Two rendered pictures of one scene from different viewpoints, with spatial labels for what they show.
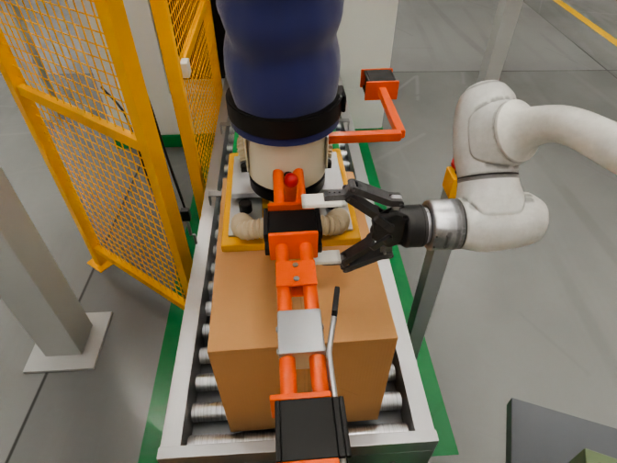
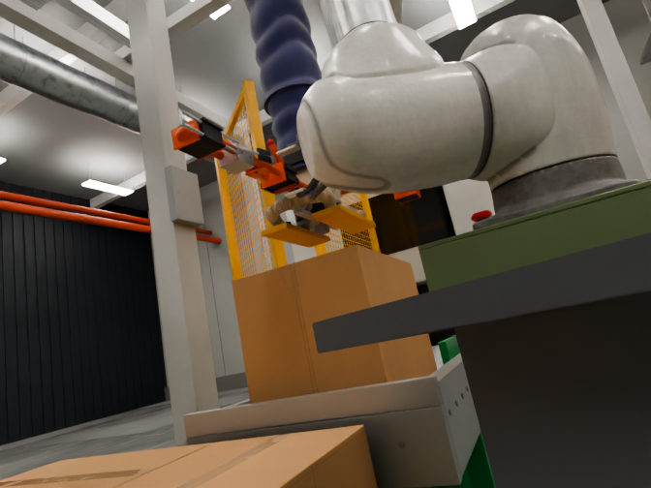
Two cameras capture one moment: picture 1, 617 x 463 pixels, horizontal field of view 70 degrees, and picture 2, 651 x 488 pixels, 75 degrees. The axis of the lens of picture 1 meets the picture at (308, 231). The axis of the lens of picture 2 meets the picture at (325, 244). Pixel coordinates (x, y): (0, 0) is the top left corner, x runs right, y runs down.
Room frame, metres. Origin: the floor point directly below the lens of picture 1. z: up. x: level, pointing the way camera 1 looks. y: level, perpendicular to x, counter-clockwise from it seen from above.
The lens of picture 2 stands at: (-0.47, -0.61, 0.72)
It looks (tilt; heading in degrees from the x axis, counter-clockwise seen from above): 13 degrees up; 27
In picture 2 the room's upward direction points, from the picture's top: 12 degrees counter-clockwise
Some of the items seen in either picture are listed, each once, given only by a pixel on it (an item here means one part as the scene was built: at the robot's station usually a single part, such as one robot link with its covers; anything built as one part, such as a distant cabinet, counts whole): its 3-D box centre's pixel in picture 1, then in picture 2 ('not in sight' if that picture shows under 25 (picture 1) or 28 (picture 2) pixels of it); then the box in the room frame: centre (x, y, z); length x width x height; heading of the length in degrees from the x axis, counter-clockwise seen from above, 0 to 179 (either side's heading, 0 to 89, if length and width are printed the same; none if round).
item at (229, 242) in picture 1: (246, 190); (297, 232); (0.80, 0.14, 1.12); 0.34 x 0.10 x 0.05; 4
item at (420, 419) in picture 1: (358, 186); (489, 360); (1.62, -0.23, 0.50); 2.31 x 0.05 x 0.19; 4
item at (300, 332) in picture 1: (300, 338); (235, 159); (0.34, 0.01, 1.22); 0.07 x 0.07 x 0.04; 4
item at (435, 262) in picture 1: (429, 284); not in sight; (1.04, -0.44, 0.50); 0.07 x 0.07 x 1.00; 4
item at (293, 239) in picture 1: (292, 230); (279, 178); (0.56, 0.03, 1.22); 0.10 x 0.08 x 0.06; 94
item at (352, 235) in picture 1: (329, 186); (346, 216); (0.81, -0.05, 1.12); 0.34 x 0.10 x 0.05; 4
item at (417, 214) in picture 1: (398, 226); not in sight; (0.56, -0.16, 1.23); 0.09 x 0.07 x 0.08; 94
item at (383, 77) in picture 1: (378, 84); (406, 193); (1.13, -0.19, 1.23); 0.09 x 0.08 x 0.05; 94
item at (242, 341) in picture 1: (296, 292); (345, 329); (0.80, 0.03, 0.75); 0.60 x 0.40 x 0.40; 5
